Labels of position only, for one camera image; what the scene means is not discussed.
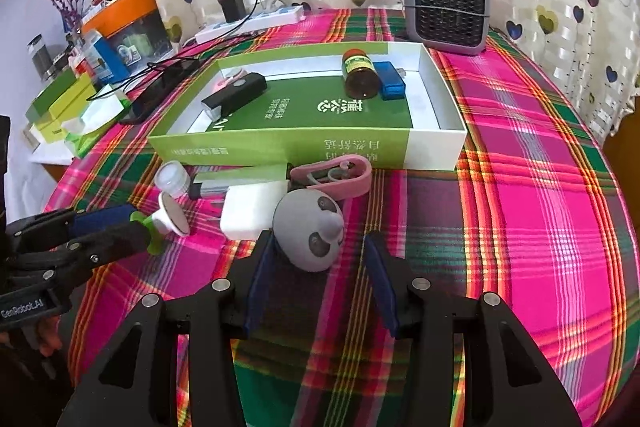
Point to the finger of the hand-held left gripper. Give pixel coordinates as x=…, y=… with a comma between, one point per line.
x=100, y=219
x=115, y=242

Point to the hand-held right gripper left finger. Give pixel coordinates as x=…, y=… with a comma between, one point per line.
x=260, y=282

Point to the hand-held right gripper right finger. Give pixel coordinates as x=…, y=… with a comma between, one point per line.
x=382, y=282

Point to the green and white suction hook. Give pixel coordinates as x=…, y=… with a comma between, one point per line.
x=170, y=217

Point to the white panda-shaped device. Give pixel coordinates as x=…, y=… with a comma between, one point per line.
x=305, y=232

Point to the white usb charger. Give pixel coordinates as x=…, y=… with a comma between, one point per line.
x=250, y=207

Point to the small clear jar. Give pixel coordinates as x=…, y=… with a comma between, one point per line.
x=172, y=179

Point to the pink clip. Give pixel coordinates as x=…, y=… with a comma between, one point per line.
x=357, y=179
x=227, y=80

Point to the green and white cardboard box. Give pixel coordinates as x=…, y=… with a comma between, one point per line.
x=280, y=147

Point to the black rectangular device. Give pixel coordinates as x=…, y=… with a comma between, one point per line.
x=235, y=94

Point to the blue translucent usb device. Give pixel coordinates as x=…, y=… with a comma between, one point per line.
x=390, y=82

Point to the brown medicine bottle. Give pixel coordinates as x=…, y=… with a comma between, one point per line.
x=360, y=79

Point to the person's left hand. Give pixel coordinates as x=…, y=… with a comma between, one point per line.
x=46, y=333

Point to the white side table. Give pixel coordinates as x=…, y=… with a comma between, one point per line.
x=50, y=155

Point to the green and white tissue pack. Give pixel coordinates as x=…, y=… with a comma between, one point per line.
x=97, y=122

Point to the dark printed cloth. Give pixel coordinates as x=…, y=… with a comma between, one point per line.
x=4, y=167

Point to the lime green box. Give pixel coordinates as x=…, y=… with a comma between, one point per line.
x=65, y=114

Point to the dark green box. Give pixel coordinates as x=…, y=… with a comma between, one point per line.
x=52, y=92

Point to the black phone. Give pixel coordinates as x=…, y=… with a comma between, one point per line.
x=160, y=92

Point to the blue carton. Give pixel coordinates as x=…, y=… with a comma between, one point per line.
x=107, y=57

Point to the glass jar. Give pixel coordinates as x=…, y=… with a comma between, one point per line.
x=40, y=57

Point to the pink plaid tablecloth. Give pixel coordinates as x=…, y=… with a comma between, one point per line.
x=525, y=182

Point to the orange and black round box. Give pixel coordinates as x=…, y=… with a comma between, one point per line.
x=120, y=9

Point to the white power strip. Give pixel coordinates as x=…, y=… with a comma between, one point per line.
x=250, y=24

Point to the black power adapter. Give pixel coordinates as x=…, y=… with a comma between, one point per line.
x=232, y=7

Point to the grey fan heater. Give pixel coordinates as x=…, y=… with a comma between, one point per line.
x=445, y=7

